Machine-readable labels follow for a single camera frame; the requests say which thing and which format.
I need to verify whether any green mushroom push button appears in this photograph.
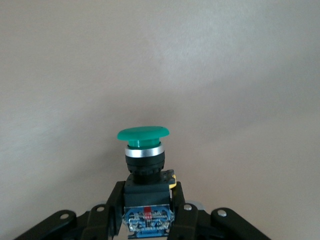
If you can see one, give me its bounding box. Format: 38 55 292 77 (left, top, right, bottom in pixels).
116 126 178 239

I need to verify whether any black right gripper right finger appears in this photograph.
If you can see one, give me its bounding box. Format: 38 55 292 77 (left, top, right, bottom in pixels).
166 181 271 240

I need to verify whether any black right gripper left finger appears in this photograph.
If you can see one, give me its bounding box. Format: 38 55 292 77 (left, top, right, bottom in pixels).
12 180 126 240

